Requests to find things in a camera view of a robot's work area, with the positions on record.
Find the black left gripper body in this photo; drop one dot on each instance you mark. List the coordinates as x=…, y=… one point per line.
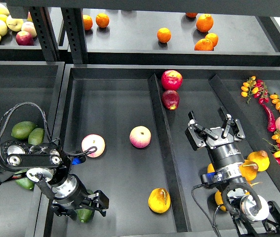
x=69, y=193

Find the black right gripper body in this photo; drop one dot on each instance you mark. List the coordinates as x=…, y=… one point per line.
x=224, y=152

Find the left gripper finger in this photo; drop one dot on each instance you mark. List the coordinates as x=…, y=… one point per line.
x=95, y=201
x=60, y=210

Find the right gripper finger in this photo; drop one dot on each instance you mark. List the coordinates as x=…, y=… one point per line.
x=231, y=127
x=200, y=136

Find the dark green avocado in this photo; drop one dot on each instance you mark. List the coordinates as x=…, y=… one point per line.
x=84, y=215

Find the yellow orange pear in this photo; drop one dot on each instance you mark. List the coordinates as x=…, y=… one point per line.
x=159, y=200

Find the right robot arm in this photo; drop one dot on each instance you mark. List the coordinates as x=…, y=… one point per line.
x=251, y=214

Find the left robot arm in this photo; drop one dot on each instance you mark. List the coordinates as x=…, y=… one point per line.
x=48, y=166

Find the yellow pear far right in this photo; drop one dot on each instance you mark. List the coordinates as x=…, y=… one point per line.
x=260, y=158

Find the green avocado far left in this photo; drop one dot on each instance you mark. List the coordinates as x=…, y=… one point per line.
x=25, y=183

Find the green avocado right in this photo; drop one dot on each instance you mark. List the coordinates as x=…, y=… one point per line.
x=36, y=137

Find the green avocado top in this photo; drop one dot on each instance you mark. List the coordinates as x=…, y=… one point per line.
x=23, y=129

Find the red chili pepper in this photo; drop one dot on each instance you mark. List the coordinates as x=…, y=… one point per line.
x=271, y=122

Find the orange cherry tomato bunch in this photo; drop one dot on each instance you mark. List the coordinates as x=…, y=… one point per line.
x=249, y=88

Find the dark red apple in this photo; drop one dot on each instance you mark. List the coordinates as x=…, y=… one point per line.
x=170, y=99

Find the pink apple centre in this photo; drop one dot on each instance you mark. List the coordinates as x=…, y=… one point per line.
x=140, y=137

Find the pink apple left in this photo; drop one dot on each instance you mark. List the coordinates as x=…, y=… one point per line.
x=93, y=140

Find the bright red apple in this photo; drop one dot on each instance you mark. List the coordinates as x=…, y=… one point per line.
x=171, y=80

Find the black divided tray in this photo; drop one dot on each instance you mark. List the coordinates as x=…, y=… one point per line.
x=111, y=101

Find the orange on shelf front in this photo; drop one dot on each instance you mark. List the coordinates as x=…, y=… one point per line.
x=204, y=45

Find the orange behind front orange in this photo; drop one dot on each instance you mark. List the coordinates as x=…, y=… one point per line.
x=213, y=38

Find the orange on shelf centre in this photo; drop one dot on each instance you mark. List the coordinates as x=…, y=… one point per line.
x=164, y=35

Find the large orange on shelf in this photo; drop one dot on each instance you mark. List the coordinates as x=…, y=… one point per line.
x=204, y=23

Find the black left tray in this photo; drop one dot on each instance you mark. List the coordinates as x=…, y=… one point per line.
x=36, y=85

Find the orange on shelf left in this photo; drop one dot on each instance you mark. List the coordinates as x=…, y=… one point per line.
x=87, y=22

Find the red apple on shelf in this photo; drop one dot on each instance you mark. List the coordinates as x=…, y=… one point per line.
x=24, y=38

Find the pink peach on shelf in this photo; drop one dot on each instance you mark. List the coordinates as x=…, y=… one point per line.
x=30, y=28

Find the pale yellow apple right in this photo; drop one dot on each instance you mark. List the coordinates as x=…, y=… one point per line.
x=15, y=24

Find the yellow lemon on shelf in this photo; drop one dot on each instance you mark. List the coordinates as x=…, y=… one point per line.
x=3, y=17

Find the black shelf upright post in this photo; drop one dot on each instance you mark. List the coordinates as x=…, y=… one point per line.
x=45, y=33

